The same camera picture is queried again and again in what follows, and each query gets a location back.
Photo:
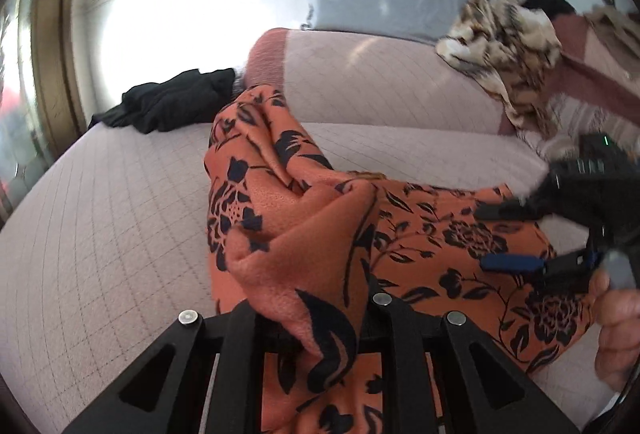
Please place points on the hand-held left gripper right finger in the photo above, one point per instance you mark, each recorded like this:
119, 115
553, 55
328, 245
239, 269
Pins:
400, 329

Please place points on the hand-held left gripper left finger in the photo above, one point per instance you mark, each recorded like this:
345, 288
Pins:
240, 329

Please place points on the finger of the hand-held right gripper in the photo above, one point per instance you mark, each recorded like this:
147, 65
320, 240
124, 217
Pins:
510, 263
505, 210

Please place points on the orange floral blouse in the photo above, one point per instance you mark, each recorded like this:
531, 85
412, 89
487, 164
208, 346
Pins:
310, 224

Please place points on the person's right hand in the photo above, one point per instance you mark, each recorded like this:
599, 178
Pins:
620, 339

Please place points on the striped cushion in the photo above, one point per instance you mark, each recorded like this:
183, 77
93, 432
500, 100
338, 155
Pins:
580, 119

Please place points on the maroon sofa backrest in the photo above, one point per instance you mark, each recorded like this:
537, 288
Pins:
600, 59

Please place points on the beige leaf-print cloth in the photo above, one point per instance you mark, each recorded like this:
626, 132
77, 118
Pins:
505, 49

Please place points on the pink sofa bolster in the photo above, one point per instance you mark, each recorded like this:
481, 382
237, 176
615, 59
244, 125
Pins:
380, 84

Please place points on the small black garment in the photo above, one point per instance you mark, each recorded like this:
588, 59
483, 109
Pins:
547, 1

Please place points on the black cloth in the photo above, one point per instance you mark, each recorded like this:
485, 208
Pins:
170, 101

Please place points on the wooden stained-glass door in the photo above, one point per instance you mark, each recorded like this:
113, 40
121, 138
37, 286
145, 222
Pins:
35, 64

